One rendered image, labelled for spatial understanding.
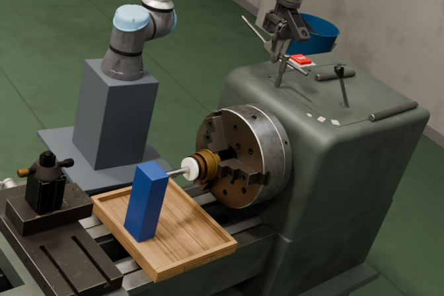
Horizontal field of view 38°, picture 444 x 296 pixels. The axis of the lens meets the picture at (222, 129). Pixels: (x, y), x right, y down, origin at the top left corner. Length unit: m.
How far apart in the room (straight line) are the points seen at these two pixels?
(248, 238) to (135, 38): 0.77
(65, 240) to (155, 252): 0.29
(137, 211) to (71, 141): 0.75
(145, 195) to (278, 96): 0.56
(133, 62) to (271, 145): 0.62
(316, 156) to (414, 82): 3.49
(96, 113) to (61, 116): 1.84
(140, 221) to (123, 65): 0.62
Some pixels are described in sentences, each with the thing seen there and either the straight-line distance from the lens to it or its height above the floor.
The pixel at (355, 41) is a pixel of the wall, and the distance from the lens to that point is 5.76.
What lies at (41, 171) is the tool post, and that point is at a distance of 1.68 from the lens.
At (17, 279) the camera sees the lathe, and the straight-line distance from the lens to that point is 1.72.
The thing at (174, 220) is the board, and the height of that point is 0.88.
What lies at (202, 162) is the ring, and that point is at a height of 1.11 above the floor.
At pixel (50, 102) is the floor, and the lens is 4.30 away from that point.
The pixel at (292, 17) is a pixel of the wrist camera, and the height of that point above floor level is 1.50.
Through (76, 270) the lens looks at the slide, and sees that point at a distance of 1.67.
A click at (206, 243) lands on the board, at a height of 0.88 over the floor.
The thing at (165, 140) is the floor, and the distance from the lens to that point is 4.11.
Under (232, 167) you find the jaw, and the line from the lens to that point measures 1.91.
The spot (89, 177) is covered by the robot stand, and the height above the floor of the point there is 0.75.
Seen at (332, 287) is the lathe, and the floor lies 0.54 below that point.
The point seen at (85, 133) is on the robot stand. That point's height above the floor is 0.84.
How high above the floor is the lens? 2.12
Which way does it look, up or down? 29 degrees down
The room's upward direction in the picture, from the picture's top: 16 degrees clockwise
